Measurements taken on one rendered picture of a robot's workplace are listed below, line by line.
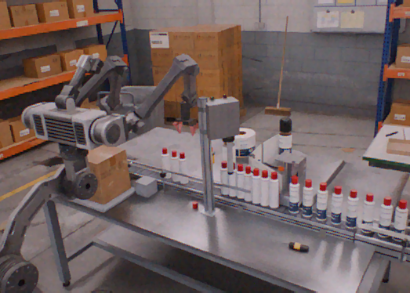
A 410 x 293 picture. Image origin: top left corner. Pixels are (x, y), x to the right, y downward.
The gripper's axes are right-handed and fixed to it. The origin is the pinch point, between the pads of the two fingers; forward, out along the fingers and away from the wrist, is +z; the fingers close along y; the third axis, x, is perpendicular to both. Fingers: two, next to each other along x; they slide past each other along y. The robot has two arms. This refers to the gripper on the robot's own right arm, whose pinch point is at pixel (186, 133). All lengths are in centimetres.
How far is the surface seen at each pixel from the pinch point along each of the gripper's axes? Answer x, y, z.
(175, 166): 3.5, 7.6, 21.9
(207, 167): 18.7, -26.3, 8.8
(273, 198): 5, -59, 26
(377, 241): 9, -114, 33
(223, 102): 12.8, -33.7, -26.8
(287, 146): -55, -42, 20
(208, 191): 18.5, -25.9, 23.7
